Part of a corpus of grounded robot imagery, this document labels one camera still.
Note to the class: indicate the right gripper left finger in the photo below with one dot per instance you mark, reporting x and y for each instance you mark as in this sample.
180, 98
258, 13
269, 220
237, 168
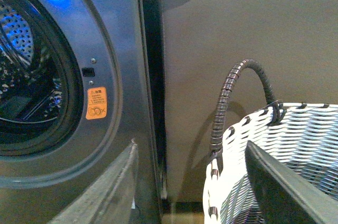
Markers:
110, 198

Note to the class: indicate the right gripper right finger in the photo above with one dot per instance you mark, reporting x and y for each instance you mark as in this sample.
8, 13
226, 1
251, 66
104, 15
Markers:
284, 196

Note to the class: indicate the grey front-load washing machine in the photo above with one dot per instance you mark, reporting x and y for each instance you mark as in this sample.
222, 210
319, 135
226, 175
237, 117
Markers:
52, 52

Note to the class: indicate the white woven laundry basket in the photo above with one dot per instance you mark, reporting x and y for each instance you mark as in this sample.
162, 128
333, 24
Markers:
301, 136

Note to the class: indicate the orange warning sticker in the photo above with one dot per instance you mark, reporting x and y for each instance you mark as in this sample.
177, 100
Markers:
97, 103

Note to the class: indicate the brown sofa side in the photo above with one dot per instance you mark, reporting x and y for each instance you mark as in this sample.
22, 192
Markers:
294, 40

